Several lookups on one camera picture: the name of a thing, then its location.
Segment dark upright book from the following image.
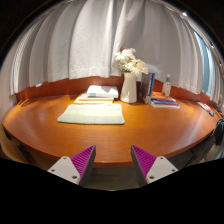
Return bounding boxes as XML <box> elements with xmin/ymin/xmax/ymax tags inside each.
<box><xmin>138</xmin><ymin>72</ymin><xmax>153</xmax><ymax>104</ymax></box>

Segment red flat booklet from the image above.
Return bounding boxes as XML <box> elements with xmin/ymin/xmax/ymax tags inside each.
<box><xmin>197</xmin><ymin>101</ymin><xmax>213</xmax><ymax>113</ymax></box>

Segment white curtain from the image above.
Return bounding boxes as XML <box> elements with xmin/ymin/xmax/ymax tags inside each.
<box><xmin>9</xmin><ymin>0</ymin><xmax>224</xmax><ymax>105</ymax></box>

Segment yellow flat book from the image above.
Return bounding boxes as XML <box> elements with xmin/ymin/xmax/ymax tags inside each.
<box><xmin>73</xmin><ymin>96</ymin><xmax>115</xmax><ymax>105</ymax></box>

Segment white ceramic vase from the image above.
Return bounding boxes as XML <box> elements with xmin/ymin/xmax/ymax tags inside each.
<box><xmin>119</xmin><ymin>72</ymin><xmax>138</xmax><ymax>104</ymax></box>

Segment clear bottle with green cap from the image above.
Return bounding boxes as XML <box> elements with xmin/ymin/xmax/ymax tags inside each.
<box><xmin>161</xmin><ymin>73</ymin><xmax>172</xmax><ymax>98</ymax></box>

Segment dark bag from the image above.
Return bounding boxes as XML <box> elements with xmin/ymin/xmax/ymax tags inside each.
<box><xmin>213</xmin><ymin>118</ymin><xmax>224</xmax><ymax>147</ymax></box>

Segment blue flat book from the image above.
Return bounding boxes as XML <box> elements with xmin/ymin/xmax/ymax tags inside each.
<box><xmin>150</xmin><ymin>98</ymin><xmax>181</xmax><ymax>109</ymax></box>

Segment pale green towel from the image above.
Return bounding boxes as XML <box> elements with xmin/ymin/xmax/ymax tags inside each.
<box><xmin>57</xmin><ymin>103</ymin><xmax>126</xmax><ymax>126</ymax></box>

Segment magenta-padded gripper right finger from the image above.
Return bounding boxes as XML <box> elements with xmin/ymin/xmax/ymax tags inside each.
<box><xmin>130</xmin><ymin>144</ymin><xmax>179</xmax><ymax>188</ymax></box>

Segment white flower bouquet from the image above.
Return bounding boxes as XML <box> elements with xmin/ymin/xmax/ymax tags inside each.
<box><xmin>113</xmin><ymin>47</ymin><xmax>149</xmax><ymax>77</ymax></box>

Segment grey flat book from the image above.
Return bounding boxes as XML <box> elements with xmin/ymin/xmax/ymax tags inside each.
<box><xmin>78</xmin><ymin>92</ymin><xmax>115</xmax><ymax>102</ymax></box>

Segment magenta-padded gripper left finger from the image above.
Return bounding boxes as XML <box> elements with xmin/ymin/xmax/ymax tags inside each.
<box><xmin>47</xmin><ymin>144</ymin><xmax>97</xmax><ymax>188</ymax></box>

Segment blue upright book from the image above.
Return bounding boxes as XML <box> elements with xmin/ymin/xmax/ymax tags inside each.
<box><xmin>148</xmin><ymin>72</ymin><xmax>156</xmax><ymax>100</ymax></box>

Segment white flat book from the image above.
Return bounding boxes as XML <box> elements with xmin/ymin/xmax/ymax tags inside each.
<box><xmin>86</xmin><ymin>84</ymin><xmax>120</xmax><ymax>99</ymax></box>

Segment window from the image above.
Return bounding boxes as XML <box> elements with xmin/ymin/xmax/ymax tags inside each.
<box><xmin>194</xmin><ymin>31</ymin><xmax>214</xmax><ymax>96</ymax></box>

